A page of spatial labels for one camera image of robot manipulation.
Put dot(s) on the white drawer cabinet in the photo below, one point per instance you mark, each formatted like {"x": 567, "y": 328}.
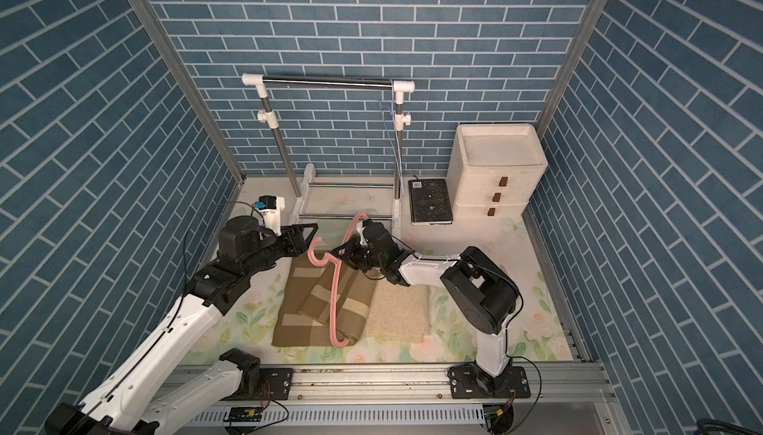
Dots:
{"x": 494, "y": 170}

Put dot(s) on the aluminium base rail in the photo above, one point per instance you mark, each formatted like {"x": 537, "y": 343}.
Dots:
{"x": 566, "y": 398}

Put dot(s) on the metal clothes rack white joints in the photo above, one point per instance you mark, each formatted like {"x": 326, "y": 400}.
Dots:
{"x": 325, "y": 126}

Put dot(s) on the blue wire clothes hanger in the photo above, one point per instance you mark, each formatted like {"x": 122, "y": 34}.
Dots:
{"x": 392, "y": 133}

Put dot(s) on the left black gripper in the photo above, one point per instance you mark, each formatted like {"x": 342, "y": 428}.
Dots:
{"x": 289, "y": 238}

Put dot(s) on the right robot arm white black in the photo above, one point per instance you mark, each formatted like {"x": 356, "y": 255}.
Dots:
{"x": 487, "y": 297}

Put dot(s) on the pink clothes hanger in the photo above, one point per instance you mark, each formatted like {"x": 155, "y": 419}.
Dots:
{"x": 334, "y": 292}

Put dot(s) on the beige scarf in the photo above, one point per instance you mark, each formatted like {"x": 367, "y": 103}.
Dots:
{"x": 399, "y": 313}

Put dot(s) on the small green circuit board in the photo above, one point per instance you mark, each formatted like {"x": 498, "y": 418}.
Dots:
{"x": 244, "y": 414}

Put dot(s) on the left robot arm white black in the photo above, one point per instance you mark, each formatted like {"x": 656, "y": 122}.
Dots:
{"x": 125, "y": 403}

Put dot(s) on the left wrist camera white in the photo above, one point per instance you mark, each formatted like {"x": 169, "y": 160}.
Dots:
{"x": 270, "y": 208}

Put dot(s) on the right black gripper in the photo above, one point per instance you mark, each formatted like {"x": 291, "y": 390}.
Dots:
{"x": 351, "y": 254}

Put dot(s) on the brown plaid scarf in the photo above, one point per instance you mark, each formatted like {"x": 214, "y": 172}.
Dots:
{"x": 304, "y": 316}

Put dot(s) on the black digital scale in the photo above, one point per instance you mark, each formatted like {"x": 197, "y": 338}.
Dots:
{"x": 429, "y": 201}

